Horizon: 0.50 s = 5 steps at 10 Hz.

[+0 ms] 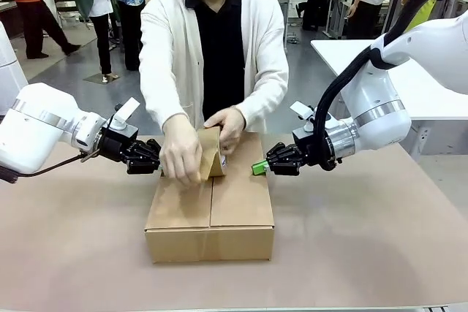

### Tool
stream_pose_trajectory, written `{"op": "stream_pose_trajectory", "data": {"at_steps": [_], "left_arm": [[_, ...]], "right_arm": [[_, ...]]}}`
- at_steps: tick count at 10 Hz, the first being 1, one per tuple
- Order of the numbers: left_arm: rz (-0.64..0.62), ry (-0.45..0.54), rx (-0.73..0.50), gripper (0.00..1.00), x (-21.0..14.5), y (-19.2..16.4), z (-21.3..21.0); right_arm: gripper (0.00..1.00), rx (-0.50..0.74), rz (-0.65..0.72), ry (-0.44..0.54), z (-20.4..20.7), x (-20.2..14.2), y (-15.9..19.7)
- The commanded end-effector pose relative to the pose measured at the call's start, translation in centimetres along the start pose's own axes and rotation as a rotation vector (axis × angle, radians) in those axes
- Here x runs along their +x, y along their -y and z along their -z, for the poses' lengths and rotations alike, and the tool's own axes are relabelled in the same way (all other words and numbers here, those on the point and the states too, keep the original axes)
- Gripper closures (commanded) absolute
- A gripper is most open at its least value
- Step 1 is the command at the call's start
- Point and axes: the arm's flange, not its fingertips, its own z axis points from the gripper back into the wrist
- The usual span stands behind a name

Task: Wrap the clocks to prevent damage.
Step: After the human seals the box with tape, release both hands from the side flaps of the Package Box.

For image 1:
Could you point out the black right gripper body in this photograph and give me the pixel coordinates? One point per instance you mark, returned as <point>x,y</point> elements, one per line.
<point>303,147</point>

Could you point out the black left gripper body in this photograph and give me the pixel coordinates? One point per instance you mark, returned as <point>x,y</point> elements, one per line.
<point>117,144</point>

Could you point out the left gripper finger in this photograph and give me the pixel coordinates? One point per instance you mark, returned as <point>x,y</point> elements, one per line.
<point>144,167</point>
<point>146,151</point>

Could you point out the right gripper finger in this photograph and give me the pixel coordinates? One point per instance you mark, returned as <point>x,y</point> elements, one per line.
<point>281,153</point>
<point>283,169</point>

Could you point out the brown packing tape roll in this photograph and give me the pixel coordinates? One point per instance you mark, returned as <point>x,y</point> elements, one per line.
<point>212,155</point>

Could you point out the brown cardboard box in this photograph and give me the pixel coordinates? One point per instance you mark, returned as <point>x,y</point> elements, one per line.
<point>219,217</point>

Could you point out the person's right forearm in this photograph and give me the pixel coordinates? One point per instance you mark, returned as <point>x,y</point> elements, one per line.
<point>164,100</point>

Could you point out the person's left forearm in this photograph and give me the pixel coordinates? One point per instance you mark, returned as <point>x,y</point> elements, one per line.
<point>267,100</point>

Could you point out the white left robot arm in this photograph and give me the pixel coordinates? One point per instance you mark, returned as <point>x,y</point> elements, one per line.
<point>40,133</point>

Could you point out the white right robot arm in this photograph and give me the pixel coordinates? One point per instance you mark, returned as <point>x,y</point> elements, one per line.
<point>380,107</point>

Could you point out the person's right hand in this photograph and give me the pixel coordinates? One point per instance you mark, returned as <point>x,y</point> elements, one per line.
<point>181,158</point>

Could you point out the person's left hand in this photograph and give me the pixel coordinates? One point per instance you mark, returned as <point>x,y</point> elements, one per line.
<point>232,125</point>

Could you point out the person in white cardigan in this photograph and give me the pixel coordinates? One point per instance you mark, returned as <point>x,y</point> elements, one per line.
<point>215,52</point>

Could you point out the person in floral shirt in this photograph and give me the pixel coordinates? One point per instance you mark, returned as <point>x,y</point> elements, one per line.
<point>133,16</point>

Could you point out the white side table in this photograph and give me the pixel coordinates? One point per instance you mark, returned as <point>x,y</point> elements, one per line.
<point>420,82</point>

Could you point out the person in orange top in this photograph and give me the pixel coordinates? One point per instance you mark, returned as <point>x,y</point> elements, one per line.
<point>29,5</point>

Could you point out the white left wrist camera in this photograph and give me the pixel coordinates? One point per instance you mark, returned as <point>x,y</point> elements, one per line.
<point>124,113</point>

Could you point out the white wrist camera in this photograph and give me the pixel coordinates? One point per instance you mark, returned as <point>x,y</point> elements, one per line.
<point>124,113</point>
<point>303,113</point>

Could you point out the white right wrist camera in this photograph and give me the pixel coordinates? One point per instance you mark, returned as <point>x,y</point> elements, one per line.
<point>303,113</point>

